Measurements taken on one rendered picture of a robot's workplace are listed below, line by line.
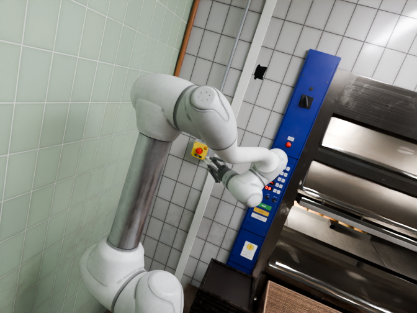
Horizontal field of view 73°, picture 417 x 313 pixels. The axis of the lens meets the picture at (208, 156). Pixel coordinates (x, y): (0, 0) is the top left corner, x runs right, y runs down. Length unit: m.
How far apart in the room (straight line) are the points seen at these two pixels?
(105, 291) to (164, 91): 0.63
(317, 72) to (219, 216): 0.98
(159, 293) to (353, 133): 1.23
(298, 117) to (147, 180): 0.97
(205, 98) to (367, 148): 1.14
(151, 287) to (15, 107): 0.62
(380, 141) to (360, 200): 0.32
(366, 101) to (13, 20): 1.46
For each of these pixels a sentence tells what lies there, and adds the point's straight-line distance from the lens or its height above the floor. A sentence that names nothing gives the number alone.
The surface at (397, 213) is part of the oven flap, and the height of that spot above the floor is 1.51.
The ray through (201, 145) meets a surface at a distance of 1.61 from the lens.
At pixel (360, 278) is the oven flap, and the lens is 1.95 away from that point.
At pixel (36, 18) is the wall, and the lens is 0.91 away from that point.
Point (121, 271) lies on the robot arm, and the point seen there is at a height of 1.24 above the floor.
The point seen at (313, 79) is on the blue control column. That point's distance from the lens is 1.58.
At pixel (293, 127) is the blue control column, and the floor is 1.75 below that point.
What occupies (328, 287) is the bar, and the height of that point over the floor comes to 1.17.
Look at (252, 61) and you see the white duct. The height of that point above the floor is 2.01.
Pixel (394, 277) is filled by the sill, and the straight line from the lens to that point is 1.95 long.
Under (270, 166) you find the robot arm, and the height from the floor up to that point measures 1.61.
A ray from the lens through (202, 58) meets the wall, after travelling 1.68.
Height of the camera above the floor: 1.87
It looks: 15 degrees down
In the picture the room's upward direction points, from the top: 18 degrees clockwise
